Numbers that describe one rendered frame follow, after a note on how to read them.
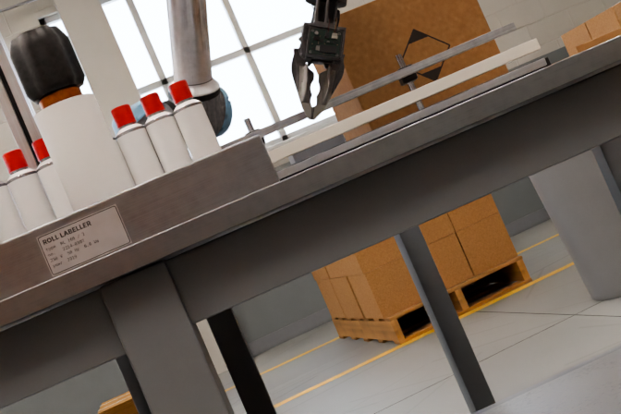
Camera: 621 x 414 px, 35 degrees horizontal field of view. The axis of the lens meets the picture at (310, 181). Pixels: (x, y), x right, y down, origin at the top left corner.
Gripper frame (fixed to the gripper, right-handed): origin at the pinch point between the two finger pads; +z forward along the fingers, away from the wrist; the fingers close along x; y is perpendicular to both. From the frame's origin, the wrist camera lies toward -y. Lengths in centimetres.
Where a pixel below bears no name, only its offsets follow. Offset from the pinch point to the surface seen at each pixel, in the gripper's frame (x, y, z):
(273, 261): -7, 81, 25
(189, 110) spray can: -20.5, 3.2, 2.6
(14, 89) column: -53, -12, 1
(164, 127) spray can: -24.4, 2.6, 6.0
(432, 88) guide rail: 19.3, 4.6, -6.1
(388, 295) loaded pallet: 72, -336, 41
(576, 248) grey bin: 126, -220, 10
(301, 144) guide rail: -1.4, 4.5, 6.1
